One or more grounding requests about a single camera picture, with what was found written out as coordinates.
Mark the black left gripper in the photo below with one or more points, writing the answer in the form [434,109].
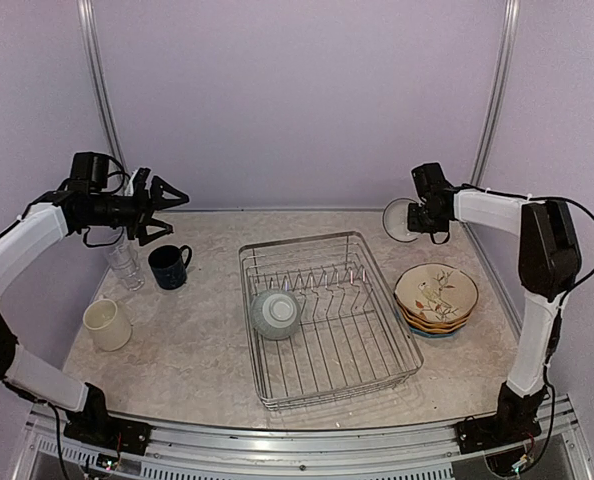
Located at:
[145,208]

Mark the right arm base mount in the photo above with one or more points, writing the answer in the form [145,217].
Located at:
[515,420]

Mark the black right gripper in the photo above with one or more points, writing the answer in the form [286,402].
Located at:
[415,225]

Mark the dark blue mug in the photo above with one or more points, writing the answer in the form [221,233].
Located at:
[169,264]

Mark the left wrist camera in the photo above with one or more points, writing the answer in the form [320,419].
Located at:
[90,172]

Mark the cream bird pattern plate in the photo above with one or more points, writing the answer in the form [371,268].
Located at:
[437,291]

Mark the yellow polka dot plate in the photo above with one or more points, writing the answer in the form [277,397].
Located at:
[407,312]
[434,327]

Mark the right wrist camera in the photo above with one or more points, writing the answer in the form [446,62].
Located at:
[429,180]

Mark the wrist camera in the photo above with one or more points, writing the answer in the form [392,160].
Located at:
[429,180]
[90,172]

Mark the white ceramic mug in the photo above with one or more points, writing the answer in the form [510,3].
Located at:
[107,324]

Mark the left aluminium corner post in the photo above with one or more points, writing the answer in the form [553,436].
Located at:
[93,56]

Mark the grey striped ceramic bowl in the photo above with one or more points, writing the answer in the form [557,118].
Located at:
[275,314]

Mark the aluminium corner post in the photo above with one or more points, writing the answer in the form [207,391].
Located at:
[496,98]
[93,56]

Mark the teal white ceramic bowl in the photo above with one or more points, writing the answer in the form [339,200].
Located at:
[395,221]

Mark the blue polka dot plate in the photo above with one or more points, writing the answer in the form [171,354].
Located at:
[430,335]

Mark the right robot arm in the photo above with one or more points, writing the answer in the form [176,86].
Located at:
[549,261]

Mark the right aluminium corner post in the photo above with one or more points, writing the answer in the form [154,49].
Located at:
[496,98]

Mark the metal wire dish rack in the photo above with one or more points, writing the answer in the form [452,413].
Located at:
[351,339]

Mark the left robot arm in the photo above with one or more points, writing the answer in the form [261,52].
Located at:
[57,214]

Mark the aluminium front rail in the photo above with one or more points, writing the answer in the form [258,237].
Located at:
[177,450]

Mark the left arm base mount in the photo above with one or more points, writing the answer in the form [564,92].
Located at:
[93,425]

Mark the clear glass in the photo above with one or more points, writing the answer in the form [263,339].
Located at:
[132,282]
[121,258]

